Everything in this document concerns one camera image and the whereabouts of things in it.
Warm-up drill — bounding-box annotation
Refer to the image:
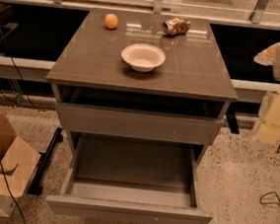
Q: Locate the open cardboard box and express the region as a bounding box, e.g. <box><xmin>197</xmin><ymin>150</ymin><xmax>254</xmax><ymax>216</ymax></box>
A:
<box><xmin>0</xmin><ymin>113</ymin><xmax>39</xmax><ymax>217</ymax></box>

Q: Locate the grey drawer cabinet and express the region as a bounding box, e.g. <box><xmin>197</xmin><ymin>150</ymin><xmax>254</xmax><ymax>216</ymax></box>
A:
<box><xmin>46</xmin><ymin>9</ymin><xmax>237</xmax><ymax>160</ymax></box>

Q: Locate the black cable right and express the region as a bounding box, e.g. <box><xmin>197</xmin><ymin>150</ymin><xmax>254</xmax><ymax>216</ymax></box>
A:
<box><xmin>258</xmin><ymin>131</ymin><xmax>280</xmax><ymax>216</ymax></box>

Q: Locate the grey drawer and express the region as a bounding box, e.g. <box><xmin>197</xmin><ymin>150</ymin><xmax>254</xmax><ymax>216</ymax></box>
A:
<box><xmin>46</xmin><ymin>134</ymin><xmax>212</xmax><ymax>224</ymax></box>
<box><xmin>56</xmin><ymin>103</ymin><xmax>221</xmax><ymax>145</ymax></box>

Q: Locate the orange fruit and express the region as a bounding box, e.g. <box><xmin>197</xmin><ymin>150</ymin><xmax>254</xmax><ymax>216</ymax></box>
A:
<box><xmin>105</xmin><ymin>13</ymin><xmax>118</xmax><ymax>30</ymax></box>

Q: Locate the black bar behind cabinet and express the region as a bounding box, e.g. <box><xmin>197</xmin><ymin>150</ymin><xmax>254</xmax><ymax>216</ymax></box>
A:
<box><xmin>226</xmin><ymin>103</ymin><xmax>240</xmax><ymax>134</ymax></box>

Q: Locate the grey top drawer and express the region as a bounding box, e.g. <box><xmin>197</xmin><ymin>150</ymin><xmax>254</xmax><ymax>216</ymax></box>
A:
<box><xmin>56</xmin><ymin>103</ymin><xmax>221</xmax><ymax>145</ymax></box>

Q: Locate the white paper bowl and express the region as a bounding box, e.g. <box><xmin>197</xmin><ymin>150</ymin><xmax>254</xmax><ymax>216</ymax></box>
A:
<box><xmin>120</xmin><ymin>43</ymin><xmax>165</xmax><ymax>73</ymax></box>

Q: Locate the crushed metallic can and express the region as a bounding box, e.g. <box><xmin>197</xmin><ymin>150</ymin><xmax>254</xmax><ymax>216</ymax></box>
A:
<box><xmin>162</xmin><ymin>17</ymin><xmax>191</xmax><ymax>36</ymax></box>

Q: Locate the black cable left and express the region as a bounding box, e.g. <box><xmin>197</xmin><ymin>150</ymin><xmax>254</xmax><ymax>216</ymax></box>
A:
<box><xmin>0</xmin><ymin>20</ymin><xmax>47</xmax><ymax>224</ymax></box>

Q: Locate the black cable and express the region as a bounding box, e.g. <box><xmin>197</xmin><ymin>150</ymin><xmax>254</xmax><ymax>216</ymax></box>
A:
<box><xmin>258</xmin><ymin>131</ymin><xmax>280</xmax><ymax>216</ymax></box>
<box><xmin>0</xmin><ymin>20</ymin><xmax>47</xmax><ymax>224</ymax></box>

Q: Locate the black floor bar left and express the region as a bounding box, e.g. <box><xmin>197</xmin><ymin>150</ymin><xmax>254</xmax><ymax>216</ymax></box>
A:
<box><xmin>28</xmin><ymin>128</ymin><xmax>63</xmax><ymax>195</ymax></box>

